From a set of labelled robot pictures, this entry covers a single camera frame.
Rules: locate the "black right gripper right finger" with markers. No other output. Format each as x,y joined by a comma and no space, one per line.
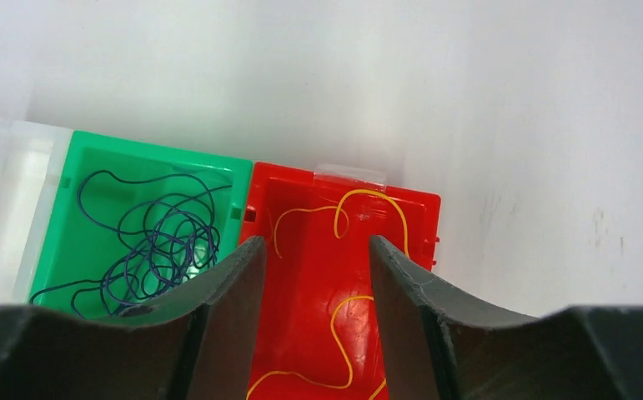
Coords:
440,342

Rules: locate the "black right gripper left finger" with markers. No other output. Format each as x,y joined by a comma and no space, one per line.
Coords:
194,342

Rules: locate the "red plastic bin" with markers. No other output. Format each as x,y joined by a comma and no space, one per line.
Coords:
318,337

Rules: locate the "green plastic bin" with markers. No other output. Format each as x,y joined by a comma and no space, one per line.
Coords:
131,221

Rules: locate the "clear plastic bin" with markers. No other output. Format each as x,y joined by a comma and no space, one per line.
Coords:
32,156

